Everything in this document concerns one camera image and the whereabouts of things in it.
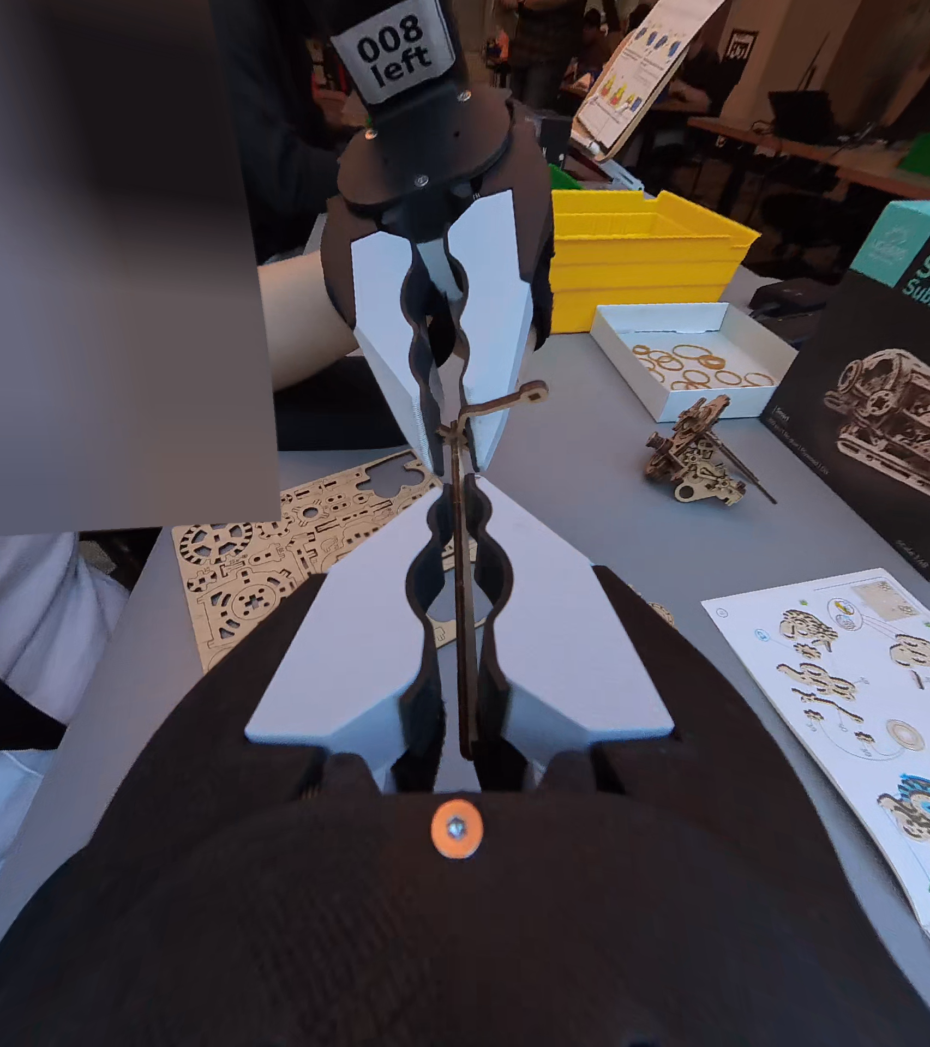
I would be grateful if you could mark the grey desk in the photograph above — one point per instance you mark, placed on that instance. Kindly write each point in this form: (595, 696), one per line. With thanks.
(587, 507)

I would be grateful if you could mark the thin wooden stick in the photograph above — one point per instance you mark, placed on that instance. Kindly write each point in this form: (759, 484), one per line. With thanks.
(465, 613)

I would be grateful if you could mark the background brown table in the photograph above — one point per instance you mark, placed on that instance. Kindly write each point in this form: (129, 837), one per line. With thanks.
(841, 159)

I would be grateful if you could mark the person's left forearm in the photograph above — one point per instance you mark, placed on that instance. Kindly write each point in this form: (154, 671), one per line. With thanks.
(301, 319)

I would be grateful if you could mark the yellow plastic bin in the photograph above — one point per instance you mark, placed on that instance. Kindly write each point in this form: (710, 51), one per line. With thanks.
(636, 270)

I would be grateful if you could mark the wooden mechanical model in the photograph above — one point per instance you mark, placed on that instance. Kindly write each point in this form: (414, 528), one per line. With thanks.
(694, 466)

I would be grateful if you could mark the black pouch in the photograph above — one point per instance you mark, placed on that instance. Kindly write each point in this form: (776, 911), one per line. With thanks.
(788, 296)

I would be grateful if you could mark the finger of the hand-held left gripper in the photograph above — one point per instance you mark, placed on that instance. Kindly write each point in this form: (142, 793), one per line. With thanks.
(497, 311)
(379, 311)

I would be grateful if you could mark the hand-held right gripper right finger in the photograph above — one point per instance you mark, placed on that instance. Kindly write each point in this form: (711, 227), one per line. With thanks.
(571, 654)

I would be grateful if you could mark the laser-cut wooden parts sheet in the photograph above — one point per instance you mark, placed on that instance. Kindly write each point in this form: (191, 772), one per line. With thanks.
(268, 556)

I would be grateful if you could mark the black laptop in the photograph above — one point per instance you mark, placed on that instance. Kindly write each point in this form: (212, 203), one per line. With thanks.
(800, 114)

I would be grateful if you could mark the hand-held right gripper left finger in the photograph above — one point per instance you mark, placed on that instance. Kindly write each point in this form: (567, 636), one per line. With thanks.
(342, 654)

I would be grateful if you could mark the black model kit box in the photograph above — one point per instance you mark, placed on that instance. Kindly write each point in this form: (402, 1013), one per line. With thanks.
(857, 368)

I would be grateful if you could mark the pile of rubber bands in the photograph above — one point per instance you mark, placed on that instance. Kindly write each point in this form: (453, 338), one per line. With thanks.
(702, 364)

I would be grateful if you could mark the small wooden lever piece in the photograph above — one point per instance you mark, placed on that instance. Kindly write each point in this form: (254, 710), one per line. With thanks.
(506, 401)

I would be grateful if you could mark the instruction booklet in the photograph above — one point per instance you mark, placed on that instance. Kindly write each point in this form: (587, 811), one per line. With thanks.
(841, 695)

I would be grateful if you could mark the white cardboard tray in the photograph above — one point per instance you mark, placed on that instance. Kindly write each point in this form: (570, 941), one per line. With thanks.
(628, 343)

